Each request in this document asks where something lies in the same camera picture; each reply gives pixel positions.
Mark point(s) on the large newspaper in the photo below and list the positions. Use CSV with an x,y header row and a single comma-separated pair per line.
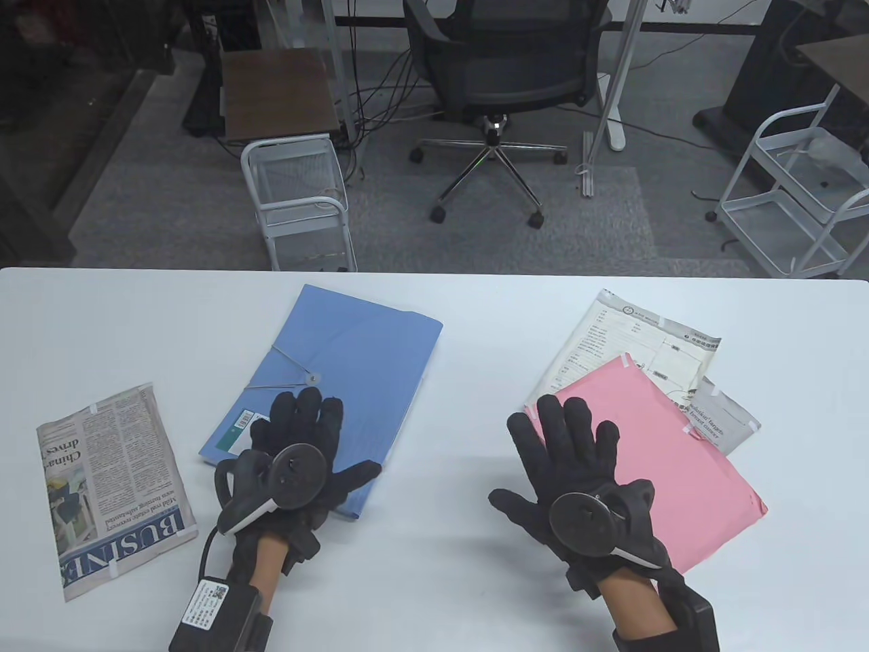
x,y
115,489

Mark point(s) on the person's left hand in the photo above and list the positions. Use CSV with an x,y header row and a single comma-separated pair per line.
x,y
305,414

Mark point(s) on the clear plastic bag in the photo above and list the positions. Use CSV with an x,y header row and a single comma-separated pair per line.
x,y
831,156

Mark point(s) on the black desk base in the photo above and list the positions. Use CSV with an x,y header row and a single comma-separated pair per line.
x,y
760,75

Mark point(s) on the white desk leg with foot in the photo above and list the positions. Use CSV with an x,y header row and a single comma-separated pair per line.
x,y
614,88

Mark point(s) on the white metal rail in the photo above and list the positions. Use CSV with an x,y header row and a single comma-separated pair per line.
x,y
587,170

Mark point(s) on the white black right controller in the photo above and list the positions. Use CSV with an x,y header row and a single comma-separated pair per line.
x,y
580,526

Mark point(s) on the white black controller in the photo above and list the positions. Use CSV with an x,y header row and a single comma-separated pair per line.
x,y
299,475
580,526

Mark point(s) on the white black left controller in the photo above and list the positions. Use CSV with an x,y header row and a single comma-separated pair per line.
x,y
299,475

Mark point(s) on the person's right hand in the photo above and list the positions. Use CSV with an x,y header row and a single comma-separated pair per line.
x,y
577,455

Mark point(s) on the thin white desk leg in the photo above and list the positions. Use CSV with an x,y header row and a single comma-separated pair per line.
x,y
339,68

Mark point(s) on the person's left forearm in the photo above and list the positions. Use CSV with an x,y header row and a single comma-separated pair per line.
x,y
261,564

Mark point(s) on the brown desk top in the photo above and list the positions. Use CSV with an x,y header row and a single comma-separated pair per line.
x,y
842,64

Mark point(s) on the white printed form sheet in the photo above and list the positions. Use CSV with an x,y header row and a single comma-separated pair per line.
x,y
611,333

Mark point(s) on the black office chair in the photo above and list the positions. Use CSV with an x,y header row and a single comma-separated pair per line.
x,y
509,68

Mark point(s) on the brown wooden side table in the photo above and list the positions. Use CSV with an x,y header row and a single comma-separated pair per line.
x,y
278,92

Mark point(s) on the small newspaper leaflet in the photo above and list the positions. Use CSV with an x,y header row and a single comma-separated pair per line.
x,y
730,418

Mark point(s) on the black desk leg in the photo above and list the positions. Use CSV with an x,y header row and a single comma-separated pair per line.
x,y
204,81

